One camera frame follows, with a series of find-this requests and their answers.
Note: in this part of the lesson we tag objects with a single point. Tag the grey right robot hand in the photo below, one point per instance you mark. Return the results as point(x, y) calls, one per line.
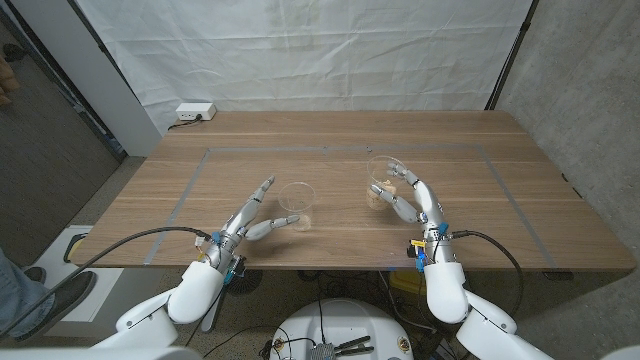
point(430, 207)

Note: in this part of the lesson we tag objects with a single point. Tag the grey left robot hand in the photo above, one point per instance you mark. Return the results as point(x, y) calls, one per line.
point(240, 222)

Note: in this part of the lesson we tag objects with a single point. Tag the brown sugar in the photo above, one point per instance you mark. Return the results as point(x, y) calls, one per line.
point(375, 200)

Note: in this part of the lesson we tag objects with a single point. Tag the clear plastic pouring cup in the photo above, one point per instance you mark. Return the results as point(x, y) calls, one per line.
point(380, 167)

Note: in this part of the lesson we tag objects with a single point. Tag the clear plastic receiving cup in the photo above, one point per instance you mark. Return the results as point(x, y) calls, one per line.
point(300, 200)

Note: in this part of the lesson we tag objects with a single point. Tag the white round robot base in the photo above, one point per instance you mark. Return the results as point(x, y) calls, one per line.
point(345, 320)

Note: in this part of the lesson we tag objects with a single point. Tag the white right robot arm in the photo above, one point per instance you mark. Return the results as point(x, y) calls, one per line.
point(445, 290)

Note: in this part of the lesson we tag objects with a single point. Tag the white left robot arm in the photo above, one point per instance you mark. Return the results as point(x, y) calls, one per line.
point(195, 290)

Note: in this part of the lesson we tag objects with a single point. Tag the bystander bare hand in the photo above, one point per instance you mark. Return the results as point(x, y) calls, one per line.
point(6, 80)

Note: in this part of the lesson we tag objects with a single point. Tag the black round floor fan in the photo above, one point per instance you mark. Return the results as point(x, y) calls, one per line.
point(250, 282)

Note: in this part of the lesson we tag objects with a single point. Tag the yellow box under table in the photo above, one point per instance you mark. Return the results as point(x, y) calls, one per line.
point(405, 282)

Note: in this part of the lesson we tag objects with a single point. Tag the white table leg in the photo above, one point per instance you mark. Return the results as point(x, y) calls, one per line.
point(211, 317)

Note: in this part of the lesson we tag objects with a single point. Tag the white power strip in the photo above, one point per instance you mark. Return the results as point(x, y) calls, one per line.
point(195, 110)

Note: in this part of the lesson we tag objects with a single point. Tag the floor power strip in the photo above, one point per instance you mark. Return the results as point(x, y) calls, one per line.
point(437, 350)

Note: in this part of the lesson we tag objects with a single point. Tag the small grey metal box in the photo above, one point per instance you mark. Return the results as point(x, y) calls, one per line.
point(322, 352)

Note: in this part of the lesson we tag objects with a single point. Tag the black pliers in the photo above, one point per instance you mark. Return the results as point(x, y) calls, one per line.
point(352, 343)

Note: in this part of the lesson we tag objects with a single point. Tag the black yellow floor pedal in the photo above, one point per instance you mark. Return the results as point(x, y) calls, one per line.
point(75, 245)

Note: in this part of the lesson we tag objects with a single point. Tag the black backdrop stand pole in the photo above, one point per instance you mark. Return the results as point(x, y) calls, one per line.
point(100, 45)
point(510, 60)

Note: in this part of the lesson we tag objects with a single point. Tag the white backdrop cloth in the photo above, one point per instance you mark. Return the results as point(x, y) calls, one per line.
point(300, 60)

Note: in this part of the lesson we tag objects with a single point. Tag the white floor mat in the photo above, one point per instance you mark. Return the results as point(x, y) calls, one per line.
point(57, 245)

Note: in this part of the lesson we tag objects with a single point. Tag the dark grey shoe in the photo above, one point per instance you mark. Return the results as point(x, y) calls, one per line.
point(70, 295)
point(34, 274)

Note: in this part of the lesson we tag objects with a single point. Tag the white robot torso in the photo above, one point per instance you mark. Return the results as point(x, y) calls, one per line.
point(100, 354)

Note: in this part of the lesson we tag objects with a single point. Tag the black shoe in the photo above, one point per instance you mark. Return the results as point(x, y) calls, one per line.
point(13, 51)

